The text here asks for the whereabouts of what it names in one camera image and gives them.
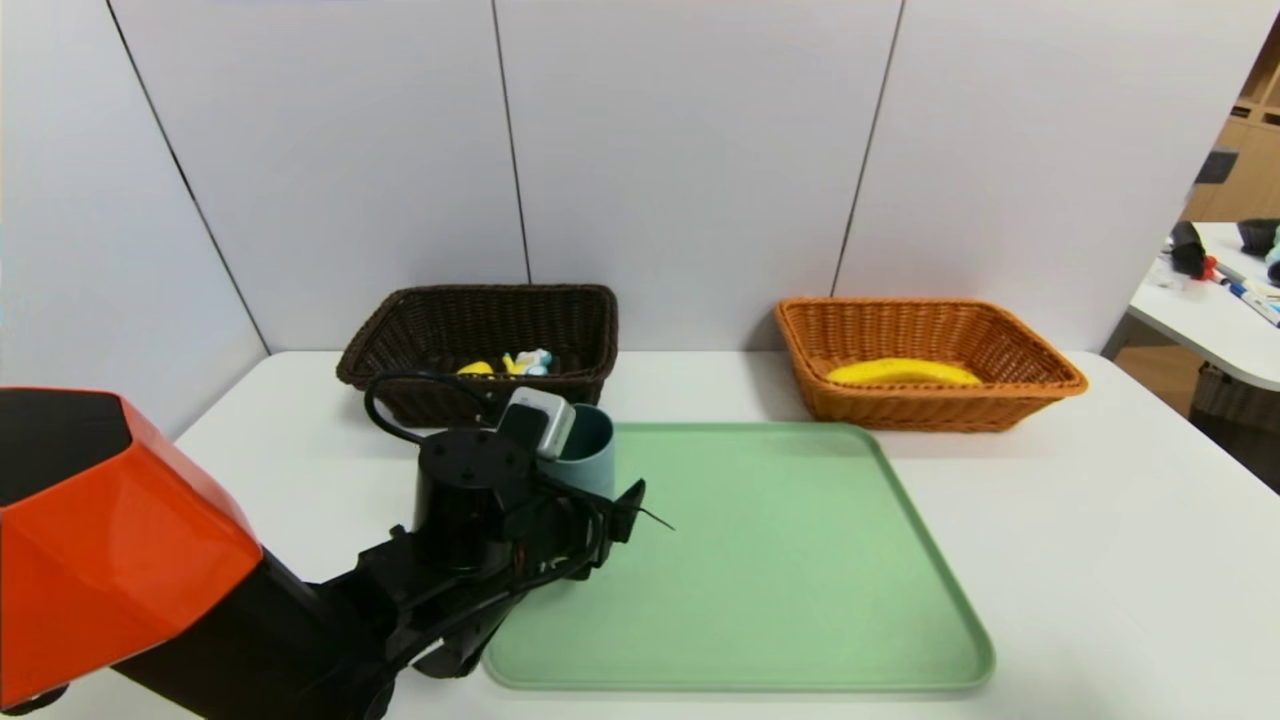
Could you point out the yellow banana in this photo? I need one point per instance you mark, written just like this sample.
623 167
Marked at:
900 372

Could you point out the light green plastic tray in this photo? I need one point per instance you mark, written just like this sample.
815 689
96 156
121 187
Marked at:
780 600

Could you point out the blue-grey plastic cup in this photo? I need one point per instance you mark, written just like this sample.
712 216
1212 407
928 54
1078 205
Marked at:
592 465

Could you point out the wooden shelf cabinet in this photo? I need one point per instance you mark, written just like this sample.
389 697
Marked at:
1250 170

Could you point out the orange wicker basket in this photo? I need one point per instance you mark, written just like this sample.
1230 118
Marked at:
930 408

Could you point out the dark grey background object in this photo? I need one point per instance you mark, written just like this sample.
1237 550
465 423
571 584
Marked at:
1214 167

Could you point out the black bowl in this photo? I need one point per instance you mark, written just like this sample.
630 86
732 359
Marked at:
1258 238

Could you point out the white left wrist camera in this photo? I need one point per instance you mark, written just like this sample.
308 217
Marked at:
548 420

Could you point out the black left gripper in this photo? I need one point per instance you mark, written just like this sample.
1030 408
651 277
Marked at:
585 530

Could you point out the dark brown wicker basket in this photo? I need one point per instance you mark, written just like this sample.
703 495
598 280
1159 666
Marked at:
560 330

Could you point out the white side table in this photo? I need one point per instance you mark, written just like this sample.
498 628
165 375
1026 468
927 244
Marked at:
1205 330

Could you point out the teal desk object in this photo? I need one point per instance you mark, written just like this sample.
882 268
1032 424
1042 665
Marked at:
1274 262

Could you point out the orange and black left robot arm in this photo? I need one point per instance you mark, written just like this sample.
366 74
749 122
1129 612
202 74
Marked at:
120 560

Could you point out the black and red desk object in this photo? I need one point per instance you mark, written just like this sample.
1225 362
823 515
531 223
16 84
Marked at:
1187 255

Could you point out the yellow duck toy car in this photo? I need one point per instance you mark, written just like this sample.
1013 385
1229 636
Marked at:
527 362

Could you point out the dark grey bin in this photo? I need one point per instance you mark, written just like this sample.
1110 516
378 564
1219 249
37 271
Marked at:
1240 420

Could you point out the blue and white marker pen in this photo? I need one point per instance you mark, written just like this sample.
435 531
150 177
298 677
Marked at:
1255 302

